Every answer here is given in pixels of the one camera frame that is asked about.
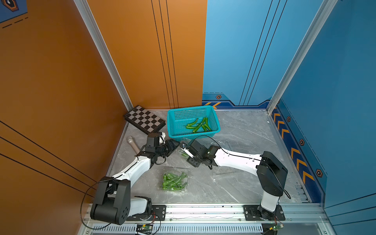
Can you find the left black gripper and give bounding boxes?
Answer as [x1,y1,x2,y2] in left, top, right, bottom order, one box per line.
[155,138,180,158]

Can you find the clear pepper container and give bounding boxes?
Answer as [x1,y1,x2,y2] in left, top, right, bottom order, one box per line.
[158,169,189,193]
[176,147,191,159]

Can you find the teal plastic basket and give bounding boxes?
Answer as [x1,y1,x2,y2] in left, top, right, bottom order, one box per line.
[167,106,221,141]

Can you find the green pepper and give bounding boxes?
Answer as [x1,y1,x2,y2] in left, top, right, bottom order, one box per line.
[193,117,206,133]
[204,117,211,131]
[186,118,198,128]

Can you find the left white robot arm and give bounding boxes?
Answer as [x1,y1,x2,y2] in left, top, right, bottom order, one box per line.
[90,133,180,225]

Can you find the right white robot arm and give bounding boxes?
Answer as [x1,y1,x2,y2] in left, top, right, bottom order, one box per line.
[181,140,288,221]

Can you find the black white checkerboard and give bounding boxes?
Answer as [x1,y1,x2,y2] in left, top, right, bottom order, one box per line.
[123,105,166,135]

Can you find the clear pepper container front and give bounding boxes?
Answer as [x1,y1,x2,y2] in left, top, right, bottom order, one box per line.
[158,169,189,193]

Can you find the left circuit board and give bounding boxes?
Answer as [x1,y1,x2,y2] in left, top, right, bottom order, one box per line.
[135,224,153,235]

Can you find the circuit board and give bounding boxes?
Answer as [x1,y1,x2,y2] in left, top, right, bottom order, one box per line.
[269,224,284,232]
[135,224,153,235]

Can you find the right circuit board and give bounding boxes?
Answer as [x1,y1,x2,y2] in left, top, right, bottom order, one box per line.
[269,224,284,232]

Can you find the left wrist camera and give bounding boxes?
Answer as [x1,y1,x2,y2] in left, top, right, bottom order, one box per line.
[158,132,165,144]

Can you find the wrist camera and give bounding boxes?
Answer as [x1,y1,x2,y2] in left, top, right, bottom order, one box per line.
[158,132,165,144]
[180,142,194,158]

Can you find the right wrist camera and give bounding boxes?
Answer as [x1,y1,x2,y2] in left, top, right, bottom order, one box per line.
[180,142,194,158]

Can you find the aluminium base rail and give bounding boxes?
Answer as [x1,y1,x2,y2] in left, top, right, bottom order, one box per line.
[79,203,336,235]

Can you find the left aluminium frame post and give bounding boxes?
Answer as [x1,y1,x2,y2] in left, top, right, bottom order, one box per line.
[73,0,133,111]

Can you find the aluminium frame post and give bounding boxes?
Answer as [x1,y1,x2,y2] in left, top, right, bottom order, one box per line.
[73,0,133,111]
[266,0,338,115]

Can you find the right aluminium frame post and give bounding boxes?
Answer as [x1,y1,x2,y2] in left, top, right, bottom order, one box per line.
[266,0,338,115]

